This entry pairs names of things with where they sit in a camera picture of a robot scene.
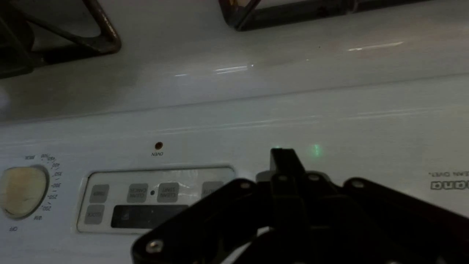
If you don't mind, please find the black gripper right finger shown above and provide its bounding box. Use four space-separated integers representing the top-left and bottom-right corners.
288 146 469 264

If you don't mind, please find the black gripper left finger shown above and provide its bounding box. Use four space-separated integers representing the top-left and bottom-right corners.
131 146 291 264

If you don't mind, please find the stove clock button panel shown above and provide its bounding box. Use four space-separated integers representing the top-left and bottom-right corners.
75 164 239 234

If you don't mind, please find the white gas stove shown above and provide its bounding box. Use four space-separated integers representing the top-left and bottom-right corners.
0 0 469 264

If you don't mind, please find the black cast iron stove grate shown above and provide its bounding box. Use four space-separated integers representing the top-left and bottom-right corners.
217 0 431 32
0 0 124 79

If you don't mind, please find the round cream timer dial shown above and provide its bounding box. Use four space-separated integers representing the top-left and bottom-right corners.
0 164 52 221

